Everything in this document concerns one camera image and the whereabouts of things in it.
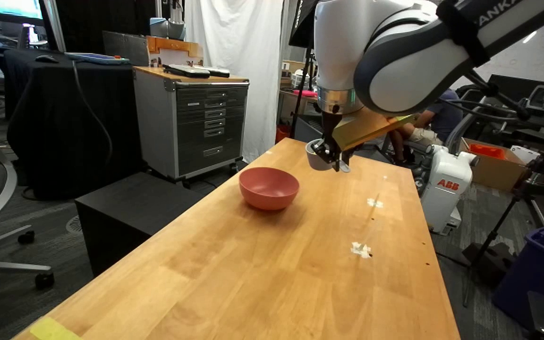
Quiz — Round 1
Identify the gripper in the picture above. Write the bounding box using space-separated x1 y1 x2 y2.
312 111 352 173

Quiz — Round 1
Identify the grey cup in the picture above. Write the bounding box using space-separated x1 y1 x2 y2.
305 139 335 171

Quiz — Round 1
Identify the pink bowl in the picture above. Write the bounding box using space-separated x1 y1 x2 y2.
238 167 300 212

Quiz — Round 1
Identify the person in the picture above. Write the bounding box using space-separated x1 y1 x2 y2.
387 88 465 166

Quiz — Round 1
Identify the white machine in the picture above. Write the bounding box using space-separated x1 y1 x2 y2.
413 144 481 236

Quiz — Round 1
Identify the white curtain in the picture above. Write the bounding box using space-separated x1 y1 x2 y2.
184 0 285 164

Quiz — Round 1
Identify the studio light on stand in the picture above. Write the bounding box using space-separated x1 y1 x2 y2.
288 0 321 139

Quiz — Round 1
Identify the black keyboard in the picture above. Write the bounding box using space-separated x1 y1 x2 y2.
162 64 212 79
196 65 231 78

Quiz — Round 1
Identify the grey tool cabinet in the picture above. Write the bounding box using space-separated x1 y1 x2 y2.
133 66 250 183

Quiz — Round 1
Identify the orange object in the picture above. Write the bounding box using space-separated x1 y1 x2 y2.
468 143 507 161

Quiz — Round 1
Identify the cardboard box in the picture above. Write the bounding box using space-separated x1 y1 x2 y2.
458 137 528 193

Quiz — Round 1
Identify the stand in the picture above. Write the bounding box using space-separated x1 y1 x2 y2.
461 153 544 308

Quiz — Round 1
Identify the black box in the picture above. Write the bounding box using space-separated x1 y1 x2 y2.
74 171 205 278

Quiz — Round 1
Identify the grey panel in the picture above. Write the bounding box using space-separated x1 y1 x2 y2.
102 30 150 67

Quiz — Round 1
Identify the blue bin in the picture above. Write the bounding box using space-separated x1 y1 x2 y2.
491 224 544 332

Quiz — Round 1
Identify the blue flat device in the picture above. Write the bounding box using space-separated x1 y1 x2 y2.
64 51 131 66

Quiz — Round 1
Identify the table with black cloth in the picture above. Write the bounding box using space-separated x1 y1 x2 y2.
2 47 144 201

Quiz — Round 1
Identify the yellow tape piece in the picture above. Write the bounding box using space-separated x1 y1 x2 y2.
29 317 83 340

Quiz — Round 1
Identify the monitor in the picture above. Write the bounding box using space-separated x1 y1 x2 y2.
0 0 47 27

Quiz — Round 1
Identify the wooden frame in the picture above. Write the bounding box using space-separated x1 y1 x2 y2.
146 35 204 67

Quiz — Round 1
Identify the black cable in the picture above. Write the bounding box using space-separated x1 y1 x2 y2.
71 60 114 163

